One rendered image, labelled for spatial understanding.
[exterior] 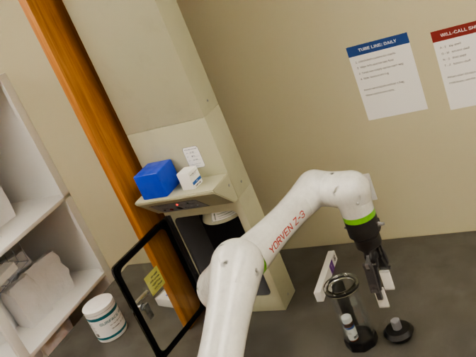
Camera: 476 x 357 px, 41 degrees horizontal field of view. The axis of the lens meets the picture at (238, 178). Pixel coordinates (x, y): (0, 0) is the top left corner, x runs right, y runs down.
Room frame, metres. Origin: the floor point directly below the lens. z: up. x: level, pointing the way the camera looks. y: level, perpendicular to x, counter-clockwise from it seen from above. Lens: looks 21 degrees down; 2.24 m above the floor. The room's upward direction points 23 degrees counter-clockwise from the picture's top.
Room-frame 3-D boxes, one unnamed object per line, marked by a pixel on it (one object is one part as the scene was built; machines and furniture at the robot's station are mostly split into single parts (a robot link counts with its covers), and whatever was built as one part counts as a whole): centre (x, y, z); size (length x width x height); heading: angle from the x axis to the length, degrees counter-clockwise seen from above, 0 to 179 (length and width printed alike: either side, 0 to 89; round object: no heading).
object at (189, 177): (1.96, 0.14, 1.54); 0.05 x 0.05 x 0.06; 51
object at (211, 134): (2.14, 0.09, 1.33); 0.32 x 0.25 x 0.77; 57
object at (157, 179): (2.03, 0.25, 1.56); 0.10 x 0.10 x 0.09; 57
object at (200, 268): (2.14, 0.09, 1.19); 0.26 x 0.24 x 0.35; 57
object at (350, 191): (1.59, -0.27, 1.45); 0.13 x 0.11 x 0.14; 37
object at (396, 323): (1.58, -0.27, 0.97); 0.09 x 0.09 x 0.07
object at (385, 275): (1.62, -0.29, 1.12); 0.03 x 0.01 x 0.07; 58
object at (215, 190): (1.99, 0.19, 1.46); 0.32 x 0.11 x 0.10; 57
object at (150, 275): (1.99, 0.39, 1.19); 0.30 x 0.01 x 0.40; 140
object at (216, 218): (2.11, 0.09, 1.34); 0.18 x 0.18 x 0.05
